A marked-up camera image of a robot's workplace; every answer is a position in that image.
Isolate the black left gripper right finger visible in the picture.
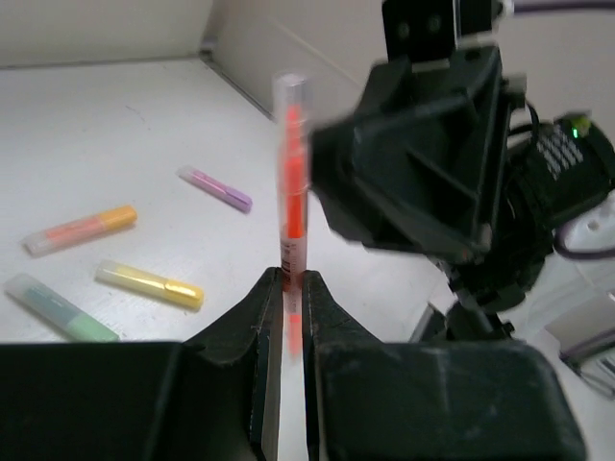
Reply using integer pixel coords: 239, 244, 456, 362
301, 270, 380, 461

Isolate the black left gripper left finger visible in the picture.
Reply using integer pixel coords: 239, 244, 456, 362
184, 267, 283, 460

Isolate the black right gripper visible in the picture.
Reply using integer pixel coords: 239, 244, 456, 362
309, 47, 545, 307

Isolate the green highlighter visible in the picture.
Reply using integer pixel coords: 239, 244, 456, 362
4, 274, 119, 343

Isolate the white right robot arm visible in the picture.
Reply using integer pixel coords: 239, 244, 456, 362
309, 45, 614, 341

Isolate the yellow highlighter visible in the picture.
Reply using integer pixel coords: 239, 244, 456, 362
95, 260, 205, 310

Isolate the purple highlighter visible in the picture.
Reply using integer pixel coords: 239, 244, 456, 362
177, 165, 253, 214

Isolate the orange highlighter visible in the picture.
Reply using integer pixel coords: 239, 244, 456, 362
23, 206, 137, 256

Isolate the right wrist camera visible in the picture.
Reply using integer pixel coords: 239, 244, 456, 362
381, 0, 513, 63

